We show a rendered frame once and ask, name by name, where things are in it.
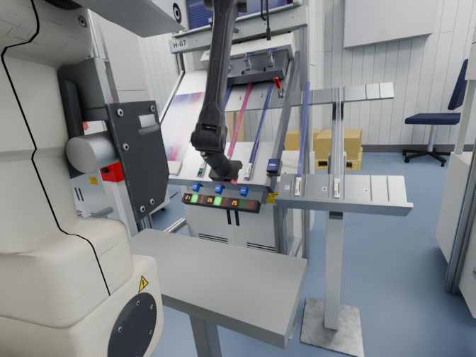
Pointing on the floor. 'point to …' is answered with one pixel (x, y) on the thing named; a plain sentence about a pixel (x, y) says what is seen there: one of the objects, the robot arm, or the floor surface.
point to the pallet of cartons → (321, 145)
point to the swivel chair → (440, 119)
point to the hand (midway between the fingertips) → (235, 181)
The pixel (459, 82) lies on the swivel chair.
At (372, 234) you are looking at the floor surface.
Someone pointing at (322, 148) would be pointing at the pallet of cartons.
